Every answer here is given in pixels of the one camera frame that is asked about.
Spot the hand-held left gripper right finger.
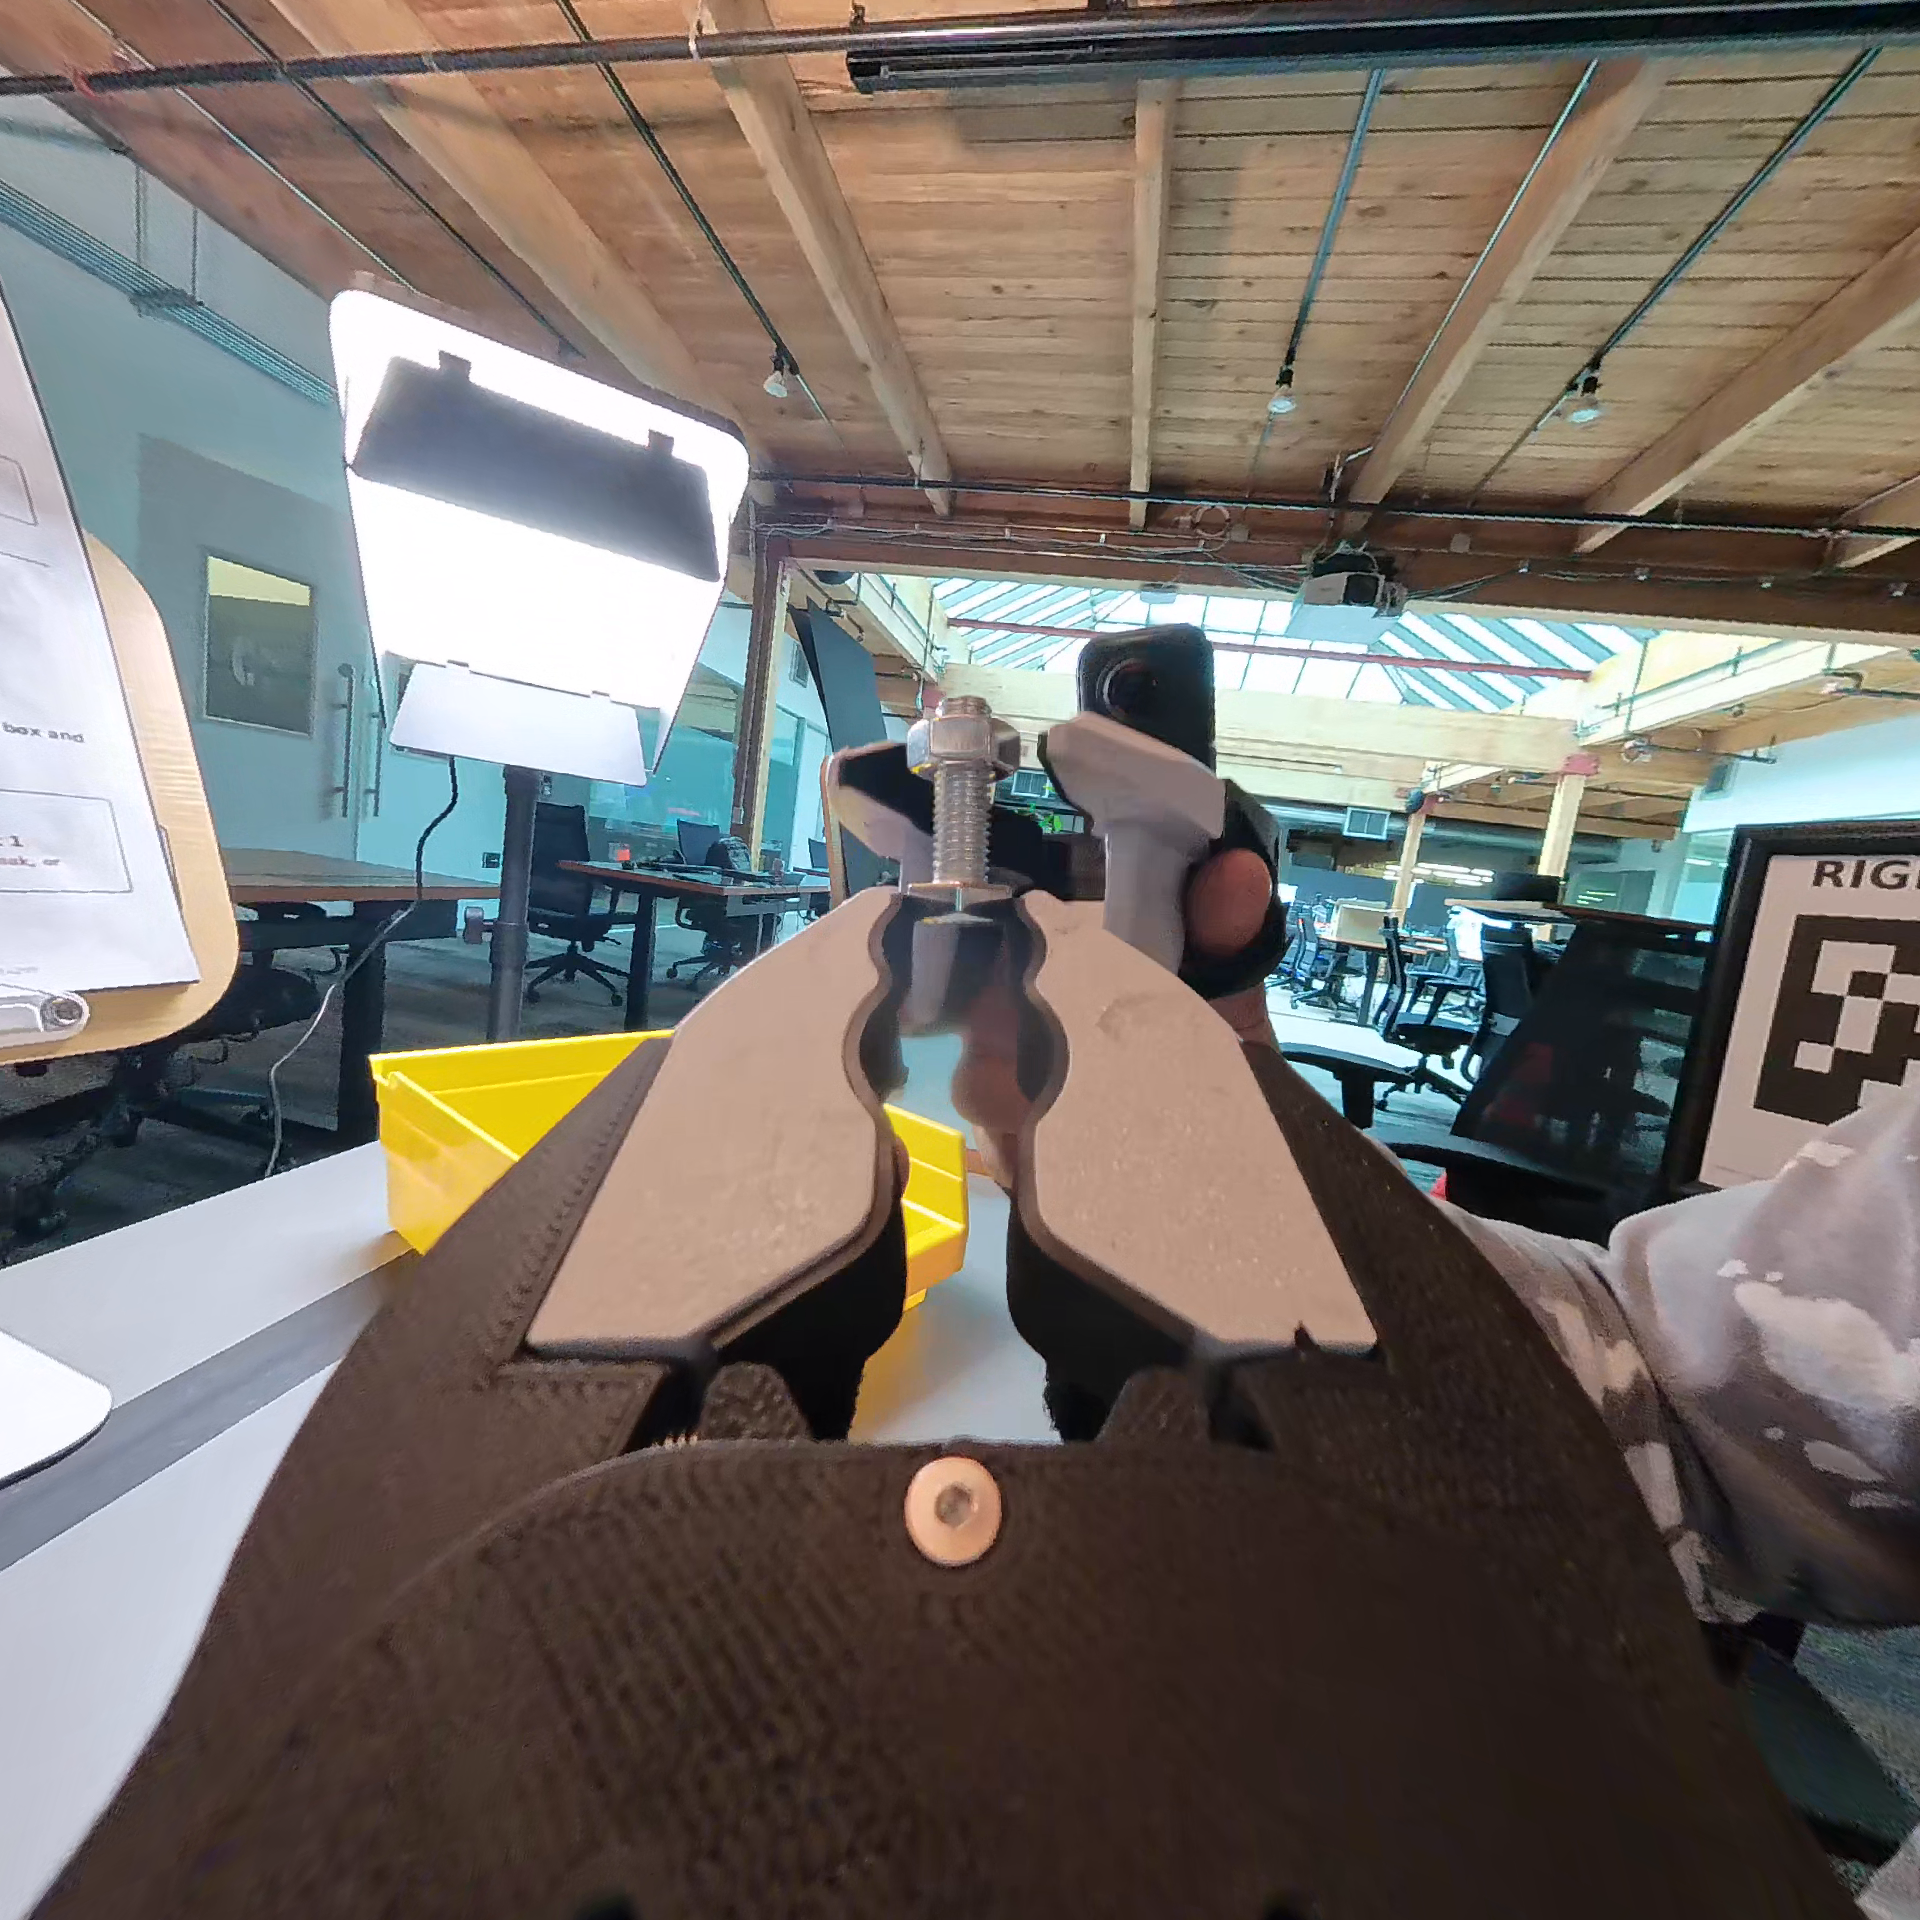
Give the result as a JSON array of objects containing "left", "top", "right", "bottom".
[{"left": 1002, "top": 892, "right": 1384, "bottom": 1440}]

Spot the person's right forearm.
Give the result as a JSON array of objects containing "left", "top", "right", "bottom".
[{"left": 1437, "top": 1106, "right": 1920, "bottom": 1632}]

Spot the person's right hand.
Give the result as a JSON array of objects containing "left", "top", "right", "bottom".
[{"left": 952, "top": 844, "right": 1277, "bottom": 1202}]

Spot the silver hex bolt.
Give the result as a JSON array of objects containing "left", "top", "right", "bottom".
[{"left": 897, "top": 693, "right": 1025, "bottom": 920}]

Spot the black power cable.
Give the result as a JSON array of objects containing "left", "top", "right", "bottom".
[{"left": 262, "top": 754, "right": 462, "bottom": 1182}]

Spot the wooden office desk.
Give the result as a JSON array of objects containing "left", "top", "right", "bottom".
[
  {"left": 220, "top": 846, "right": 501, "bottom": 1146},
  {"left": 556, "top": 854, "right": 832, "bottom": 1032}
]

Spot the black leaning board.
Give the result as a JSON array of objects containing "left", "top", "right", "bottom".
[{"left": 787, "top": 604, "right": 897, "bottom": 890}]

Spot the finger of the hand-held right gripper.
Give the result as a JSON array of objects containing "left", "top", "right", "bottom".
[
  {"left": 1036, "top": 715, "right": 1233, "bottom": 975},
  {"left": 821, "top": 743, "right": 924, "bottom": 890}
]

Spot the studio light panel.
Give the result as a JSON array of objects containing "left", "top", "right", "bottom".
[{"left": 326, "top": 285, "right": 754, "bottom": 792}]

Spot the black framed marker sign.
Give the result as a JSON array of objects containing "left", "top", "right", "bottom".
[{"left": 1661, "top": 820, "right": 1920, "bottom": 1198}]

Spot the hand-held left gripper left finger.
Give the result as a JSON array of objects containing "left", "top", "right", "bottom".
[{"left": 526, "top": 892, "right": 916, "bottom": 1432}]

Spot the printed instruction sheet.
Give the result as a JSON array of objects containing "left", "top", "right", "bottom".
[{"left": 0, "top": 293, "right": 209, "bottom": 1002}]

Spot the ceiling projector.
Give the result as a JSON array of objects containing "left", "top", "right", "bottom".
[{"left": 1286, "top": 547, "right": 1414, "bottom": 647}]

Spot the yellow plastic bin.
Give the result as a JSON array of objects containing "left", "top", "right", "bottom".
[{"left": 369, "top": 1029, "right": 972, "bottom": 1317}]

